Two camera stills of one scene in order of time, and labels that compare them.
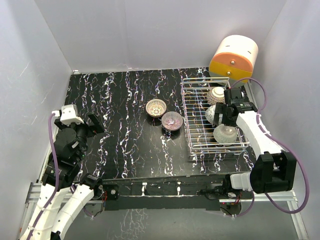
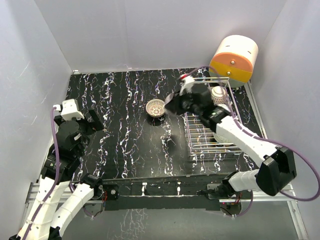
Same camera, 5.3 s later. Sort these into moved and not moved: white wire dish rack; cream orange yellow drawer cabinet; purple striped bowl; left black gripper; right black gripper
Moved: purple striped bowl; right black gripper
Not moved: white wire dish rack; left black gripper; cream orange yellow drawer cabinet
